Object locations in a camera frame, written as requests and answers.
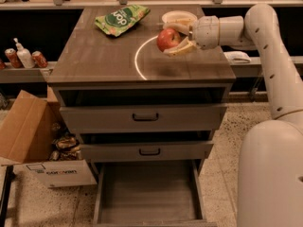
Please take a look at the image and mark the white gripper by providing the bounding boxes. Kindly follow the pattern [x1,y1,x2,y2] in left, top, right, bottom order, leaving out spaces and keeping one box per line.
[163,16,220,56]

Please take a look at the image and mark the red apple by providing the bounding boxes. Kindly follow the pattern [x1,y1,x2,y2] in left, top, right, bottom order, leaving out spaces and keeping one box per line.
[156,28,181,52]

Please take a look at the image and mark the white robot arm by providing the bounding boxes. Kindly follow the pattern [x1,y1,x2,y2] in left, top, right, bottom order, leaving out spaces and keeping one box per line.
[164,4,303,227]

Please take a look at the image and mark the top grey drawer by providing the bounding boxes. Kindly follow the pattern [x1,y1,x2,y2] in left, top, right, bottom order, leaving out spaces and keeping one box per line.
[60,104,226,133]

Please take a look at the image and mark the grey drawer cabinet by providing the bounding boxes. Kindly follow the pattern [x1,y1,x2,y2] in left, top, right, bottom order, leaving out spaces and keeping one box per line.
[47,5,237,175]

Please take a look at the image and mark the middle grey drawer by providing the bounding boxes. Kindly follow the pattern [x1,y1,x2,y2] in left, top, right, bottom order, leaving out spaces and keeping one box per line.
[80,141,213,162]

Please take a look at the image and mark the bottom open grey drawer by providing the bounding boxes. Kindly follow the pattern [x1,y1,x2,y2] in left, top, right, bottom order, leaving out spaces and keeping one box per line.
[93,160,217,227]

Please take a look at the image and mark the white paper bowl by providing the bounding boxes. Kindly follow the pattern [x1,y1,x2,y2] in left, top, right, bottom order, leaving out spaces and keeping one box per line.
[162,10,198,26]

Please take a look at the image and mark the white folded cloth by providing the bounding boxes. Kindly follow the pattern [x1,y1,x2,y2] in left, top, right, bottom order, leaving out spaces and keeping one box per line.
[224,51,251,63]

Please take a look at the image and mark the green chip bag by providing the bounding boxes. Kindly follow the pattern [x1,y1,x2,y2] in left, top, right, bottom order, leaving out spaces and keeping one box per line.
[95,5,151,37]

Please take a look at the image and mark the grey low shelf right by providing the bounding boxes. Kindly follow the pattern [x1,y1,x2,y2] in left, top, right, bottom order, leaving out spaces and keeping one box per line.
[230,56,303,78]

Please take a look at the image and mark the grey low shelf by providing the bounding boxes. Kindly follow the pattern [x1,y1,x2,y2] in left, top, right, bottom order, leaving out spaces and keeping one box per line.
[230,56,303,78]
[0,61,56,83]

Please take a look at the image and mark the red soda can right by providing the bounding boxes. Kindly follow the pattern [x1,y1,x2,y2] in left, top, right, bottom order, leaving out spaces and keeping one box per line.
[32,51,48,68]

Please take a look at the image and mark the red soda can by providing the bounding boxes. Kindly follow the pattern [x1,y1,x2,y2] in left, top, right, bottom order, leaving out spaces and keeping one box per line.
[32,51,48,68]
[5,48,22,68]

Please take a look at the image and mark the white pump bottle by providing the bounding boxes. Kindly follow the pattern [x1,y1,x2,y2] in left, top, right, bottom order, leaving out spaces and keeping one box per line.
[13,38,35,69]

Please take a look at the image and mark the snack packets in box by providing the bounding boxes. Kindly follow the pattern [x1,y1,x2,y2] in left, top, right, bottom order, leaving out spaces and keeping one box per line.
[49,133,80,161]

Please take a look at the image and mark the red soda can left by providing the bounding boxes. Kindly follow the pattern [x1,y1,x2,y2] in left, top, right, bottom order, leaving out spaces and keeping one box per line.
[5,48,22,68]

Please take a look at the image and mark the grey low shelf left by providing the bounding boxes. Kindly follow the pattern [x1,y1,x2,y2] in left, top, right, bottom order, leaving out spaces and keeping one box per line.
[0,61,56,83]

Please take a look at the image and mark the brown cardboard box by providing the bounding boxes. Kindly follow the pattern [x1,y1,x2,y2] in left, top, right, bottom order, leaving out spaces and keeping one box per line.
[0,88,62,164]

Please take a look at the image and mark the white printed cardboard box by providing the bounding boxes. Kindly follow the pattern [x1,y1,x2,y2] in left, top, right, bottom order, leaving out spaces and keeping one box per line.
[25,160,97,188]

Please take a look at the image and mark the black bar left edge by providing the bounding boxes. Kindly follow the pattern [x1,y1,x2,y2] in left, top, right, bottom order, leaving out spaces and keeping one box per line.
[0,166,15,227]

